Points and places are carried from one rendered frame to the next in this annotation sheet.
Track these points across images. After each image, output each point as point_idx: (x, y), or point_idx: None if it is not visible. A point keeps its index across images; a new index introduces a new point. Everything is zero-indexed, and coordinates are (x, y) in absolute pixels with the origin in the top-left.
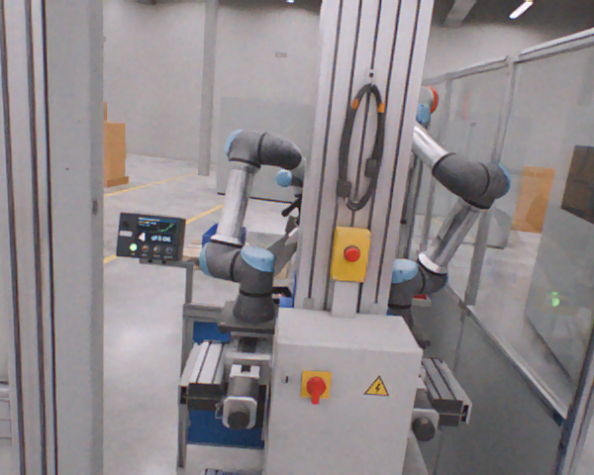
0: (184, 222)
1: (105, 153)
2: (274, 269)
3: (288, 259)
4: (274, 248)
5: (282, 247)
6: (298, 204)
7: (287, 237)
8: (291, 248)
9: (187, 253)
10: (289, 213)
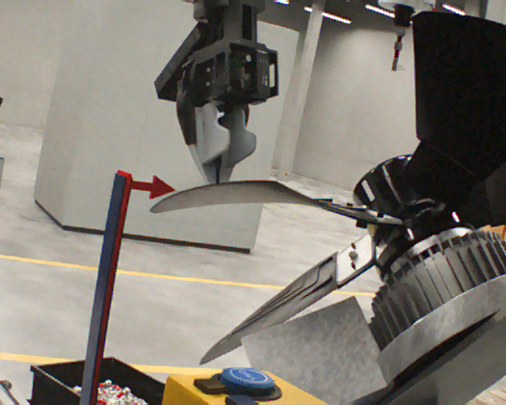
0: None
1: None
2: (224, 345)
3: (272, 325)
4: (282, 289)
5: (294, 288)
6: (193, 42)
7: (329, 256)
8: (306, 294)
9: (488, 398)
10: (170, 80)
